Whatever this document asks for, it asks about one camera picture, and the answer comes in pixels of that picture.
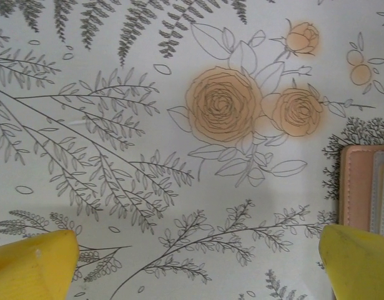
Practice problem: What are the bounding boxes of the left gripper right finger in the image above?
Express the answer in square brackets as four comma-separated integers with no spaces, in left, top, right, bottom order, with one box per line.
[318,223,384,300]

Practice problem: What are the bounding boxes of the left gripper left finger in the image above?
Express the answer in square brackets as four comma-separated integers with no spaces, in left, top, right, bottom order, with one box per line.
[0,229,81,300]

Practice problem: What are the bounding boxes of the pink card holder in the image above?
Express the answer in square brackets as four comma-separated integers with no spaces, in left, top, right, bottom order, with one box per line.
[338,144,384,236]

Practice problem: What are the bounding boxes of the floral table cover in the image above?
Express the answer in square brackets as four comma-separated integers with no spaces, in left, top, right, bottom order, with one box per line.
[0,0,384,300]

